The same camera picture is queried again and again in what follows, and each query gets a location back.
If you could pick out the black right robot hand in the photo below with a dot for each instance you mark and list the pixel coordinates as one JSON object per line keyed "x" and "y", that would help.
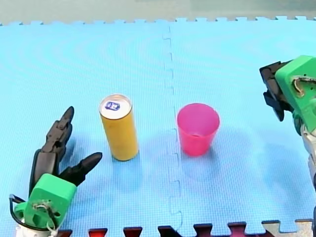
{"x": 272, "y": 86}

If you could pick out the pink plastic cup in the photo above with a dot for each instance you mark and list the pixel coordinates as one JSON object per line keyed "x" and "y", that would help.
{"x": 197, "y": 128}

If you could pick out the yellow drink can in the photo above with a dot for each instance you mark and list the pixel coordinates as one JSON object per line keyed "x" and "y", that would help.
{"x": 119, "y": 128}

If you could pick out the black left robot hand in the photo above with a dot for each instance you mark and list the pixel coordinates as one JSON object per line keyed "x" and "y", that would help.
{"x": 48, "y": 158}

